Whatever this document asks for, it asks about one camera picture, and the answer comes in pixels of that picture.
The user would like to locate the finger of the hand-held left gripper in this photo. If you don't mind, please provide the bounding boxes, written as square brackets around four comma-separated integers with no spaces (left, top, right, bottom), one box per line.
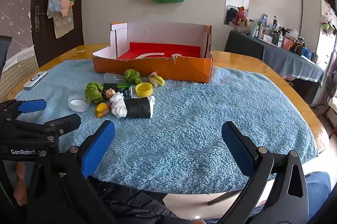
[11,114,82,141]
[0,98,47,122]

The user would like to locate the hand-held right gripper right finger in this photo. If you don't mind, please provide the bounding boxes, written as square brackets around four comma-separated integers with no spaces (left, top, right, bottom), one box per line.
[218,121,310,224]

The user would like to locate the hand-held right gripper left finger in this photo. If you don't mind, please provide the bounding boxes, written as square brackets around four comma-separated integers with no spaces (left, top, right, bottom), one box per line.
[28,120,119,224]

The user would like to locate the clear plastic lid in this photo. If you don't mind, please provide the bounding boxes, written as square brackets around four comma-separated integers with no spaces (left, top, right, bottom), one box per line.
[68,94,90,112]

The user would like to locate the small yellow toy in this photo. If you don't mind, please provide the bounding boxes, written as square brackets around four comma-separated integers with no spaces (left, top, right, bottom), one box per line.
[95,102,110,118]

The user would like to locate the green plush cabbage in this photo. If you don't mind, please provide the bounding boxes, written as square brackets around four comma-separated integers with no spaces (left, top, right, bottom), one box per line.
[124,69,142,85]
[84,81,104,105]

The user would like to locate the black white cloth roll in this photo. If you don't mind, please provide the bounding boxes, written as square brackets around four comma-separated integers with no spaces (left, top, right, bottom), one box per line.
[109,92,156,119]

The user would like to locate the green packet with black tape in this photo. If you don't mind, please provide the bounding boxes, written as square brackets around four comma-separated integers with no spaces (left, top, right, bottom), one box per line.
[102,83,135,98]

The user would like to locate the clear plastic bottle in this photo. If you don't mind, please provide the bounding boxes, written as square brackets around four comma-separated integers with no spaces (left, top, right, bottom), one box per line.
[103,73,127,82]

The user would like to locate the yellow bottle cap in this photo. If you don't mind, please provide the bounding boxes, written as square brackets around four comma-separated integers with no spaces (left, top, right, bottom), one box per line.
[135,82,153,97]

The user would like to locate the yellow-green plush toy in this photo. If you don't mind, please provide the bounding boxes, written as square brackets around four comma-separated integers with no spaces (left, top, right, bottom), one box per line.
[148,72,166,88]

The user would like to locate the orange cardboard box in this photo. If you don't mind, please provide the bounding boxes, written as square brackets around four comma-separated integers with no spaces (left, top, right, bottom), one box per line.
[92,21,214,83]

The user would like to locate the person's left forearm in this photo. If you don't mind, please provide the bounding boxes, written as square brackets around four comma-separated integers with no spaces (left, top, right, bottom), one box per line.
[13,162,28,206]

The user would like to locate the white flat electronic device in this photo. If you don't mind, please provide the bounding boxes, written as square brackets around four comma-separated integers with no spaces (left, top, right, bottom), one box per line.
[23,71,48,90]

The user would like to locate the blue fluffy blanket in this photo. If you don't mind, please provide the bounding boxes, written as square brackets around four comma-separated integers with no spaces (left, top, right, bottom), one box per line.
[14,60,320,194]

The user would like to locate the dark wooden door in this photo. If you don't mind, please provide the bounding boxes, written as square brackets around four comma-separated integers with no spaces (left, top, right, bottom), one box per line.
[30,0,87,68]

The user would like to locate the side table with grey-blue cloth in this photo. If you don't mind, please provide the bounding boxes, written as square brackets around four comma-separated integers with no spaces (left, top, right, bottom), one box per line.
[224,29,325,106]

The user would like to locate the clear plastic bag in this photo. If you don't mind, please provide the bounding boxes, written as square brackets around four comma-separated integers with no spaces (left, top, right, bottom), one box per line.
[47,0,62,19]

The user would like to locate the pink plush toy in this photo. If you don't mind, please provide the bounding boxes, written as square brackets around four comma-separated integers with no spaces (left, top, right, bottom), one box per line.
[58,0,74,17]

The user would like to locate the group of bottles and jars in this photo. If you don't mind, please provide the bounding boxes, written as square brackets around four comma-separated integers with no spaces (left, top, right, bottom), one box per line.
[247,13,320,63]

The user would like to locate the red rabbit plush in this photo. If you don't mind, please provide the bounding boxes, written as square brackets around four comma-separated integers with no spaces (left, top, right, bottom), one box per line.
[232,6,249,27]

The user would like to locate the white fridge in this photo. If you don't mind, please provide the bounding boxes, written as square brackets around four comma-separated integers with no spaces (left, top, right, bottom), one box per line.
[300,0,337,69]

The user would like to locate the green hanging toy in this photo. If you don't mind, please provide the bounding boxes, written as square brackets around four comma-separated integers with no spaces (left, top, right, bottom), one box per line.
[320,17,337,35]

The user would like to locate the metal door handle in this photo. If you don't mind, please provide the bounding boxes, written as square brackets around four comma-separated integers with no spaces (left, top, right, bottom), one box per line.
[34,6,46,34]

